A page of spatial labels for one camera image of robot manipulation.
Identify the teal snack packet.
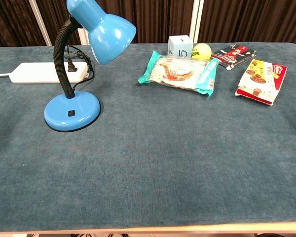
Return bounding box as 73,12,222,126
138,50,220,98

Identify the black power cable with plug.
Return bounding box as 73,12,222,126
63,44,95,90

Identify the white upright frame post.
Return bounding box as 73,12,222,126
188,0,204,43

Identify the red yellow snack box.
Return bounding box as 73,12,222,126
234,58,288,106

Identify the white slanted frame post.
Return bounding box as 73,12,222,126
28,0,52,47

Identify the white power strip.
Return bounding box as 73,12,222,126
8,62,89,84

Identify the light blue number cube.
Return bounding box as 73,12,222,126
167,35,194,59

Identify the yellow tennis ball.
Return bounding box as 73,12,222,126
191,43,213,61

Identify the blue table cloth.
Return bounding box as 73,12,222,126
0,42,296,234

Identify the dark red printed card pack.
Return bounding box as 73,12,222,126
211,43,257,71

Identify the blue desk lamp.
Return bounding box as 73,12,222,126
43,0,137,132

